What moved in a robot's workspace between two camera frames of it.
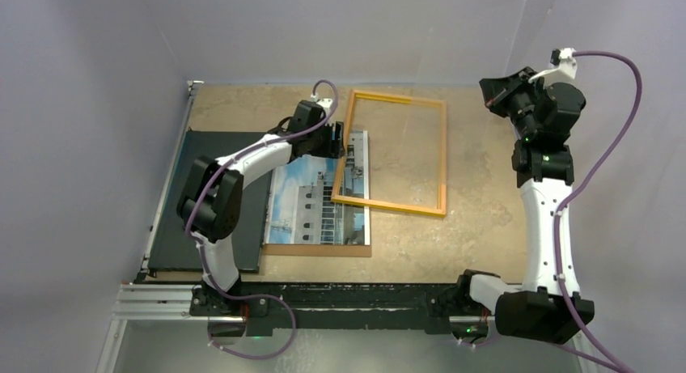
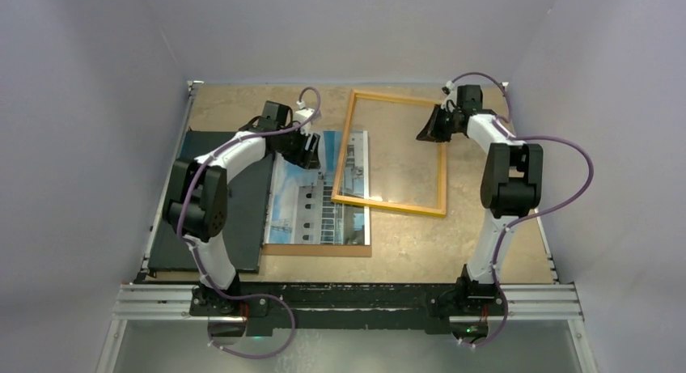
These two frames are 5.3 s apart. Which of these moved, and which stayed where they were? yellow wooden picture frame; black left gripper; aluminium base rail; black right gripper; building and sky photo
Moved: black right gripper; black left gripper
Stayed: aluminium base rail; building and sky photo; yellow wooden picture frame
